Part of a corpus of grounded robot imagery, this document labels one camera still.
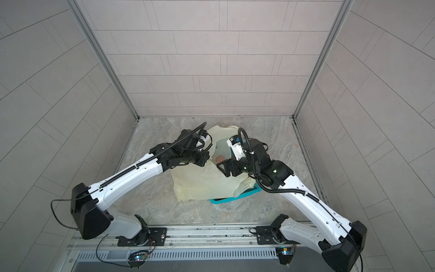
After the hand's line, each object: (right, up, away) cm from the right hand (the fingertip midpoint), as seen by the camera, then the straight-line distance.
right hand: (224, 162), depth 70 cm
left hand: (-5, +2, +7) cm, 8 cm away
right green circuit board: (+25, -37, -2) cm, 45 cm away
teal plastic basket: (+15, -14, +9) cm, 22 cm away
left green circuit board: (-33, -36, -5) cm, 49 cm away
